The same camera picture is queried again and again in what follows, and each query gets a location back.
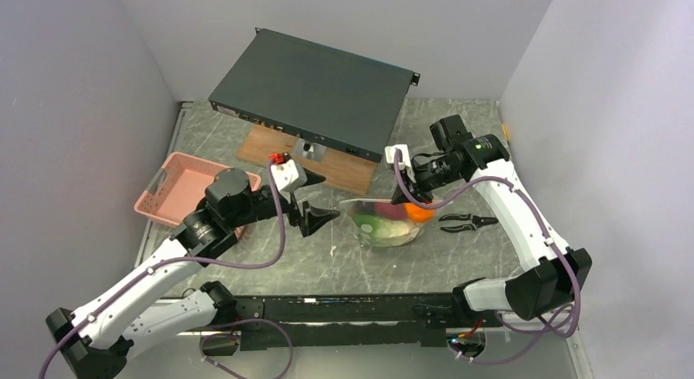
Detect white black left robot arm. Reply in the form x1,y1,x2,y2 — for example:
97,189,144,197
46,160,338,378

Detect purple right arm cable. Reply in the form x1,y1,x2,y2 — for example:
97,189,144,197
392,148,582,366

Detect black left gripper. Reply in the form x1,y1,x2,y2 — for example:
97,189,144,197
229,169,340,235

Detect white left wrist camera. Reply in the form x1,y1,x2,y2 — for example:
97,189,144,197
268,153,305,193

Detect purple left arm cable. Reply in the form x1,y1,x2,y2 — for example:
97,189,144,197
38,165,295,379

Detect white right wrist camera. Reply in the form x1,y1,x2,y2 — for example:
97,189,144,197
384,144,416,183

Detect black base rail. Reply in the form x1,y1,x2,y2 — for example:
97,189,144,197
202,292,501,351

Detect green fake vegetable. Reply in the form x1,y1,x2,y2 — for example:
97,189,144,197
353,214,386,238

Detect orange fake fruit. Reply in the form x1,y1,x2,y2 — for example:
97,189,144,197
403,203,436,223

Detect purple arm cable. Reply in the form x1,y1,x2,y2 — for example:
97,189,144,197
38,165,295,379
392,148,582,366

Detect clear zip top bag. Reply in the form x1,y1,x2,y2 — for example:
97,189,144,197
339,198,428,247

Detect dark red fake fruit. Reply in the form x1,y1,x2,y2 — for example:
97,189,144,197
374,202,408,221

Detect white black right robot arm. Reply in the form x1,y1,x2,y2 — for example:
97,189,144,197
387,115,593,326

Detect black handled pliers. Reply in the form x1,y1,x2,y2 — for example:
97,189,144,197
438,214,499,233

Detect pink plastic basket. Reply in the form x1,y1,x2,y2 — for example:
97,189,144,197
134,152,227,228

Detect dark rack network switch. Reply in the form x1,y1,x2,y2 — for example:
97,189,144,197
208,29,420,163

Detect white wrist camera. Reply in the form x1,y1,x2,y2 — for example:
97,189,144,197
268,153,305,193
384,144,416,183

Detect wooden board stand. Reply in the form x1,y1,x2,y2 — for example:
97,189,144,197
237,125,376,194

